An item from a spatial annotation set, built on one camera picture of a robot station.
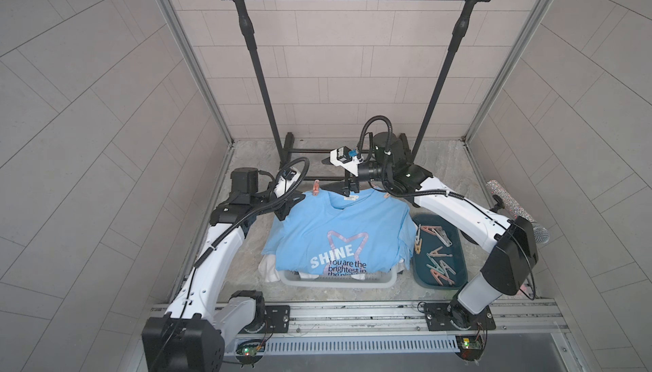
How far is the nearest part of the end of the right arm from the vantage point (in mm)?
564

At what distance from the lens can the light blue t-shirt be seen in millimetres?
730

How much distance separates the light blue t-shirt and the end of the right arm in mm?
146

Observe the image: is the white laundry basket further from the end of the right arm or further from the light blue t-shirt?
the end of the right arm

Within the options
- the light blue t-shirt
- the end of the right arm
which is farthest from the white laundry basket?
the end of the right arm
